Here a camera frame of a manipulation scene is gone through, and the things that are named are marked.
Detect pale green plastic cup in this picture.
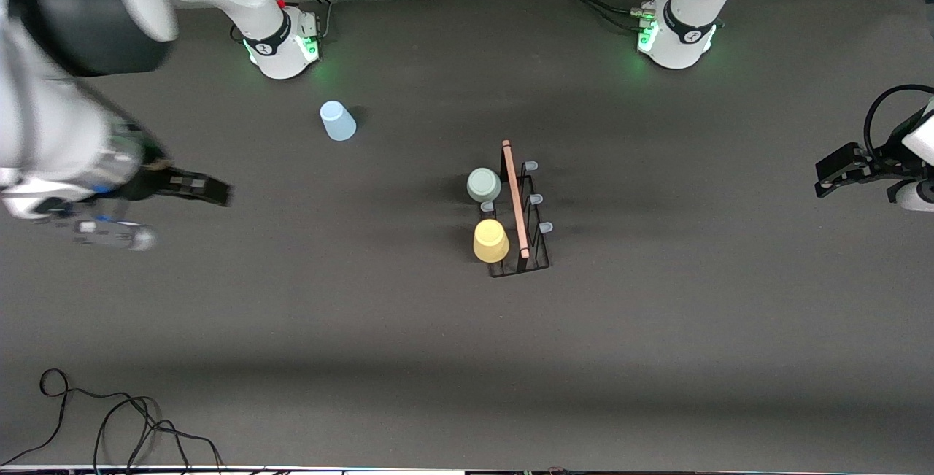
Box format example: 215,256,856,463
467,167,503,204

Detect yellow plastic cup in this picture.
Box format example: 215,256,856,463
473,219,511,264

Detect black wire cup holder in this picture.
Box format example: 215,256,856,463
478,139,554,279

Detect light blue plastic cup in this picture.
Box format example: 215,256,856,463
320,101,358,142

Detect black left gripper cable loop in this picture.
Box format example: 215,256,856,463
863,84,934,162

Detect black right arm base cables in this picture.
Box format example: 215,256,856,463
230,0,333,45

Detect black arm base cables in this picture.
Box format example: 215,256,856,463
230,0,333,45
551,0,683,34

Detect thin black loose cable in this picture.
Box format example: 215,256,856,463
0,368,223,472

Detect black left arm base cables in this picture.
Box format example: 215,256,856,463
551,0,683,34

